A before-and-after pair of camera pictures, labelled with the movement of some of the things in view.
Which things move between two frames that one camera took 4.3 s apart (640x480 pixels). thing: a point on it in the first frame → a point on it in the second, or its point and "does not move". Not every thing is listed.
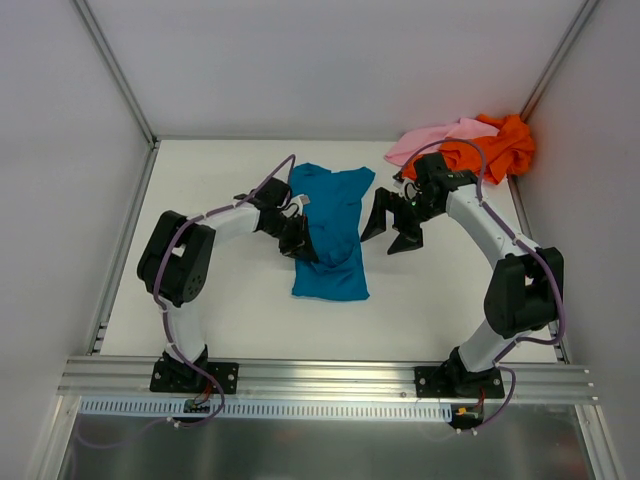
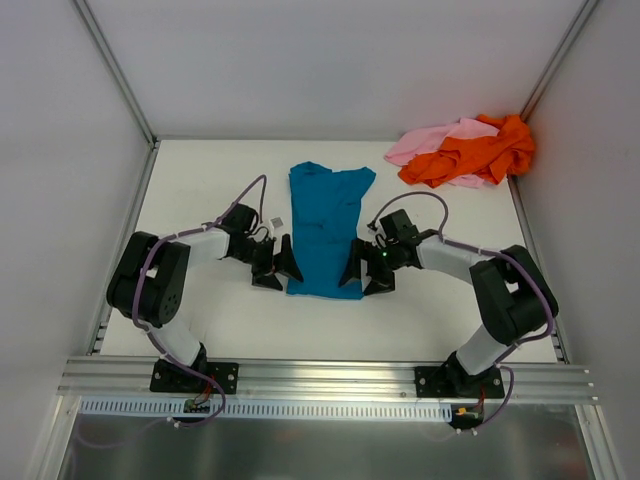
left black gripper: x=291 y=232 → x=267 y=261
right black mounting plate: x=458 y=382 does not move
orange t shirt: x=505 y=153 does not move
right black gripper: x=400 y=214 → x=373 y=265
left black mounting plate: x=182 y=377 does not move
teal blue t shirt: x=331 y=204 does not move
